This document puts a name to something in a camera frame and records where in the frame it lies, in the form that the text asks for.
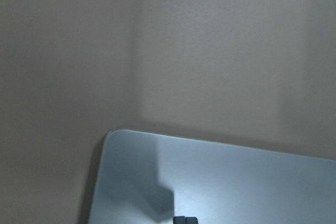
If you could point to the grey laptop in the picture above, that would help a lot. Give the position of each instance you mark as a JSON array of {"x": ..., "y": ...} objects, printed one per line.
[{"x": 151, "y": 178}]

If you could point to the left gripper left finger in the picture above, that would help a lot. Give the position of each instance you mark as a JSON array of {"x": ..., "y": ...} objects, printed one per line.
[{"x": 179, "y": 220}]

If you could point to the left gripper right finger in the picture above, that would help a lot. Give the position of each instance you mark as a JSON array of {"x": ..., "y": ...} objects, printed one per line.
[{"x": 191, "y": 220}]

